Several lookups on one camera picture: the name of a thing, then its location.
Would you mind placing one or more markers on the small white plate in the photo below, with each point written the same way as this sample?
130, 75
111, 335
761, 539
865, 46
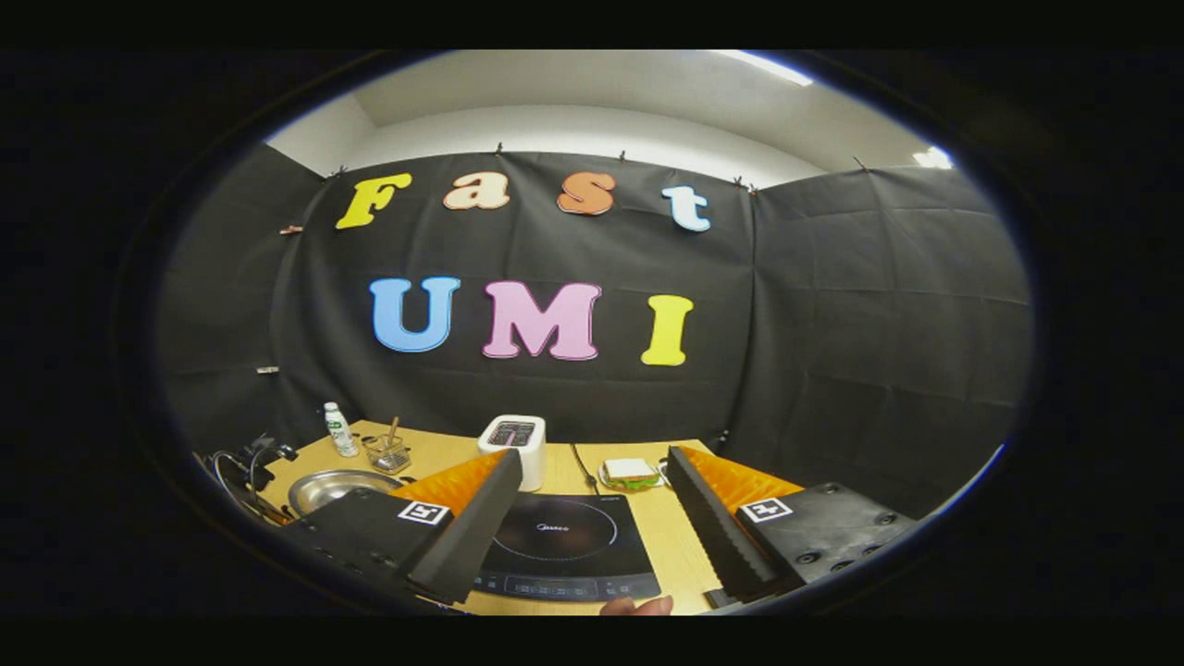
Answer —
603, 479

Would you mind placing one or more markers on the white drink bottle green label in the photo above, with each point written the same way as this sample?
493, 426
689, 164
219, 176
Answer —
340, 433

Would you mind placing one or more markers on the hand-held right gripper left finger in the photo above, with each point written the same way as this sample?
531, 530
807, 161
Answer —
467, 536

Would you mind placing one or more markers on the white toaster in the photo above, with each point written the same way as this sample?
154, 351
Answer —
523, 453

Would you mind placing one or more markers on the sandwich with lettuce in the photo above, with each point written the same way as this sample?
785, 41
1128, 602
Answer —
630, 470

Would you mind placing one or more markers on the small ceiling light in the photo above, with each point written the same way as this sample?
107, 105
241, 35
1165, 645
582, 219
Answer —
932, 158

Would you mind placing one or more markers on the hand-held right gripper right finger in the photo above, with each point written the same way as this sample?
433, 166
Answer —
717, 536

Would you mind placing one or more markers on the wooden utensil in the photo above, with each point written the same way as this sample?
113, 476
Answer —
393, 433

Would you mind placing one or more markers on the black induction cooktop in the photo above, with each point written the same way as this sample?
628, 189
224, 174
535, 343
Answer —
564, 546

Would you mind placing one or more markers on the black backdrop cloth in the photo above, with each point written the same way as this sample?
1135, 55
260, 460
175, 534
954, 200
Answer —
832, 305

